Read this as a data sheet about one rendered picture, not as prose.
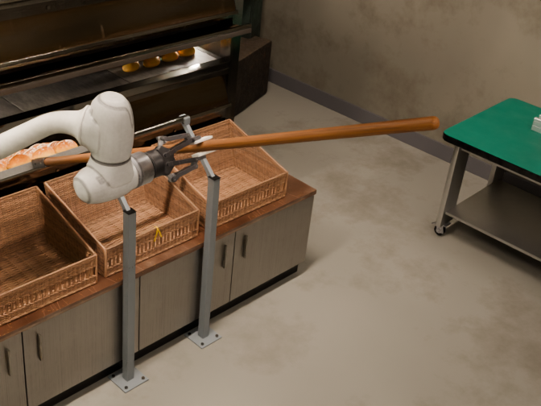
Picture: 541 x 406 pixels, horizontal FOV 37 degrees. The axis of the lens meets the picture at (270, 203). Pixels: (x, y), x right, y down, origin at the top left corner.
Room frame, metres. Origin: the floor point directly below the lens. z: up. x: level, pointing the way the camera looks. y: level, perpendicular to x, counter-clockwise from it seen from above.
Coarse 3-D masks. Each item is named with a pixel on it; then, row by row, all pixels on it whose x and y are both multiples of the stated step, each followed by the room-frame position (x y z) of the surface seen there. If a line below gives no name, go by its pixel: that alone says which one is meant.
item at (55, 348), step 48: (288, 192) 3.81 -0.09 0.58; (192, 240) 3.25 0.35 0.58; (240, 240) 3.45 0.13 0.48; (288, 240) 3.74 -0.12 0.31; (96, 288) 2.80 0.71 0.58; (144, 288) 2.98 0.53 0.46; (192, 288) 3.21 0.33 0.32; (240, 288) 3.48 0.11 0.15; (0, 336) 2.43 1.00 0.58; (48, 336) 2.60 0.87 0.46; (96, 336) 2.78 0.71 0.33; (144, 336) 2.99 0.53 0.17; (0, 384) 2.42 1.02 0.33; (48, 384) 2.59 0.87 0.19
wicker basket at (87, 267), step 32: (32, 192) 3.12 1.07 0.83; (0, 224) 2.97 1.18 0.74; (32, 224) 3.07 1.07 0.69; (64, 224) 2.99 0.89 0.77; (0, 256) 2.92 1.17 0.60; (32, 256) 2.97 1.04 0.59; (64, 256) 2.99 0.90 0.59; (96, 256) 2.83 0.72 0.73; (0, 288) 2.71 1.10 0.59; (32, 288) 2.61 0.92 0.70; (64, 288) 2.72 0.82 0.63; (0, 320) 2.49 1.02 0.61
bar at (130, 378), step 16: (144, 128) 3.20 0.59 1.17; (160, 128) 3.25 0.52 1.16; (16, 176) 2.71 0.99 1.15; (208, 176) 3.23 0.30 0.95; (208, 192) 3.23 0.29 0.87; (128, 208) 2.88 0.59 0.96; (208, 208) 3.22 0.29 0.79; (128, 224) 2.85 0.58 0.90; (208, 224) 3.22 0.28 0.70; (128, 240) 2.85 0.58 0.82; (208, 240) 3.21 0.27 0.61; (128, 256) 2.85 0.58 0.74; (208, 256) 3.21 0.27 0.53; (128, 272) 2.84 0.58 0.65; (208, 272) 3.21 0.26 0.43; (128, 288) 2.85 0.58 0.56; (208, 288) 3.22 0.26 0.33; (128, 304) 2.85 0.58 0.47; (208, 304) 3.22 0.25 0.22; (128, 320) 2.85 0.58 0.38; (208, 320) 3.23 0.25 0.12; (128, 336) 2.85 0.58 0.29; (192, 336) 3.22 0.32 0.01; (208, 336) 3.23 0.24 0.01; (128, 352) 2.85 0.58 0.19; (128, 368) 2.85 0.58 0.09; (128, 384) 2.83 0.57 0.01
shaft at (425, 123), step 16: (320, 128) 1.79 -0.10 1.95; (336, 128) 1.76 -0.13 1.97; (352, 128) 1.72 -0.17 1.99; (368, 128) 1.69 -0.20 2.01; (384, 128) 1.66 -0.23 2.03; (400, 128) 1.64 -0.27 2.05; (416, 128) 1.61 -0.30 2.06; (432, 128) 1.59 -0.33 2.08; (208, 144) 2.03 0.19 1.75; (224, 144) 1.98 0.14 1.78; (240, 144) 1.94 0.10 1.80; (256, 144) 1.91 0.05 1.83; (272, 144) 1.88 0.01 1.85; (48, 160) 2.55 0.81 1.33; (64, 160) 2.48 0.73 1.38; (80, 160) 2.43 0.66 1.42
